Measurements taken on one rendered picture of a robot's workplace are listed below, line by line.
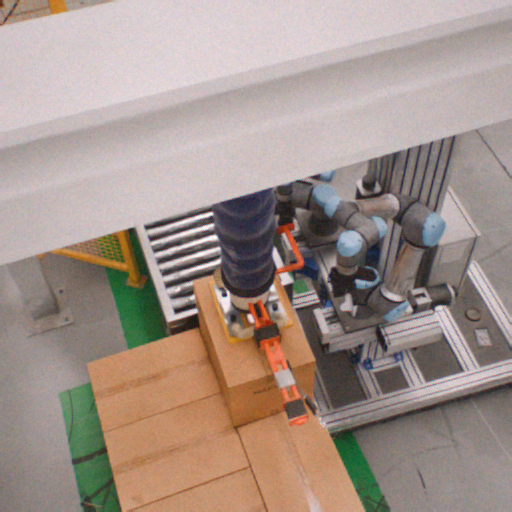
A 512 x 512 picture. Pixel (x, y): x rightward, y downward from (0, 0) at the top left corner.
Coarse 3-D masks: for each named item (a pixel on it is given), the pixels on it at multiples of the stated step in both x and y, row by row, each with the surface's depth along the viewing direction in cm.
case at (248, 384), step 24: (216, 312) 312; (216, 336) 304; (288, 336) 303; (216, 360) 311; (240, 360) 296; (264, 360) 296; (312, 360) 295; (240, 384) 290; (264, 384) 297; (312, 384) 312; (240, 408) 307; (264, 408) 315
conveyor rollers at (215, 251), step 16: (208, 208) 410; (144, 224) 401; (176, 224) 399; (192, 224) 402; (208, 224) 398; (160, 240) 391; (176, 240) 393; (208, 240) 391; (160, 256) 385; (192, 256) 383; (208, 256) 385; (160, 272) 381; (176, 272) 377; (192, 272) 377; (176, 288) 370; (192, 288) 372; (176, 304) 364
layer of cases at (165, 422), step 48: (192, 336) 351; (96, 384) 336; (144, 384) 335; (192, 384) 334; (144, 432) 319; (192, 432) 319; (240, 432) 318; (288, 432) 317; (144, 480) 305; (192, 480) 305; (240, 480) 304; (288, 480) 303; (336, 480) 303
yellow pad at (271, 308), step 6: (276, 288) 304; (276, 300) 299; (282, 300) 300; (270, 306) 297; (276, 306) 294; (282, 306) 297; (270, 312) 295; (276, 312) 295; (288, 312) 296; (270, 318) 294; (288, 318) 294; (288, 324) 292
